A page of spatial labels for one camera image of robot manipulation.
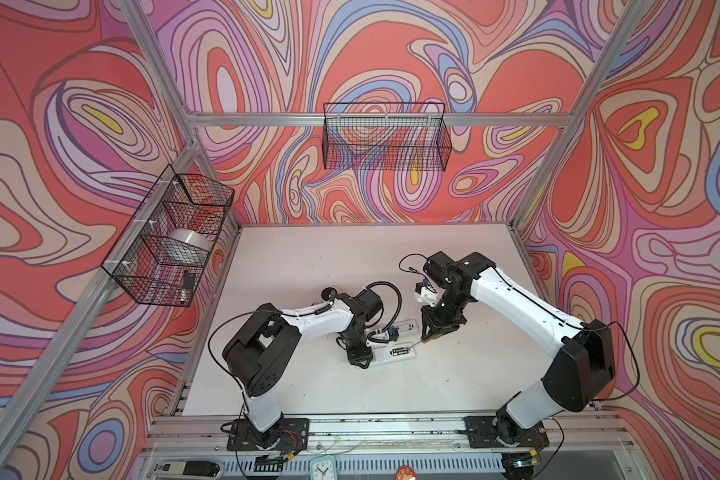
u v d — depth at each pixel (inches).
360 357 30.1
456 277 22.6
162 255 28.7
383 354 33.3
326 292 37.5
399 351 33.9
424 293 29.5
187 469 25.9
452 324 26.9
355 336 28.9
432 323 26.1
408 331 35.6
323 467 26.6
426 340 29.6
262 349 19.2
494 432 28.2
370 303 28.8
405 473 27.1
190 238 28.9
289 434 28.6
